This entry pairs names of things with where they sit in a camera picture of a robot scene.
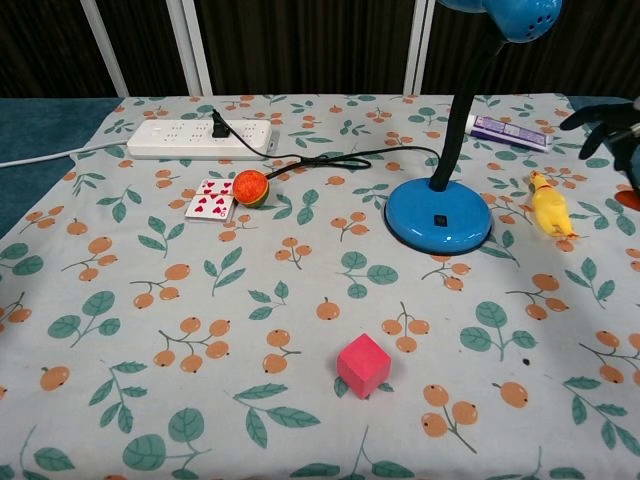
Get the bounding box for yellow rubber chicken toy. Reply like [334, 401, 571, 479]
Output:
[528, 170, 579, 241]

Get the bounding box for white metal frame post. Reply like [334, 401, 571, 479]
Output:
[402, 0, 436, 96]
[165, 0, 217, 97]
[79, 0, 129, 98]

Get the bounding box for white power strip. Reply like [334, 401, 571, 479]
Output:
[126, 118, 279, 161]

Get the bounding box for orange green ball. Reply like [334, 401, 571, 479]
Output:
[232, 169, 271, 210]

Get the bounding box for purple white toothpaste tube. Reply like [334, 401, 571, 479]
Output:
[465, 114, 552, 153]

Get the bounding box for white power strip cable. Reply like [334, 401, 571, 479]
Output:
[0, 143, 129, 169]

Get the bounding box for floral fruit print tablecloth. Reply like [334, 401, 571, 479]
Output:
[0, 92, 640, 480]

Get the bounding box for pink cube block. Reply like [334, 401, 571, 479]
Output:
[335, 332, 392, 401]

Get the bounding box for hearts playing card deck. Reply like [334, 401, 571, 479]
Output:
[184, 177, 238, 224]

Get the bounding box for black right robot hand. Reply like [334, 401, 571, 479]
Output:
[558, 97, 640, 194]

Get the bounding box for blue desk lamp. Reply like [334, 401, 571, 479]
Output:
[383, 0, 565, 256]

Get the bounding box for black power cable with plug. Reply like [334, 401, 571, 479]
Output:
[211, 108, 442, 180]

